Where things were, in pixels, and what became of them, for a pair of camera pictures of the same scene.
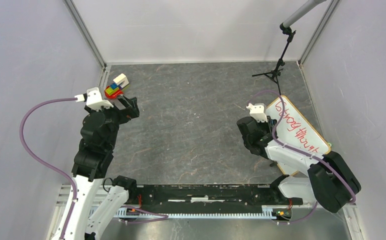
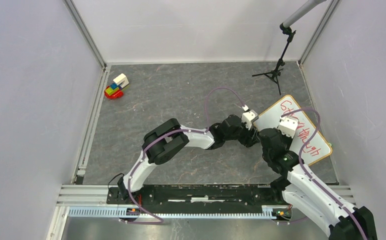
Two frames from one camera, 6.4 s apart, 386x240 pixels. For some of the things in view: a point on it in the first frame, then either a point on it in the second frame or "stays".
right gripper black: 269,124 → 288,138
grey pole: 308,6 stays
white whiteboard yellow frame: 293,131 → 308,122
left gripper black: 131,109 → 249,141
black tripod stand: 274,74 stays
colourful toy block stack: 114,90 stays
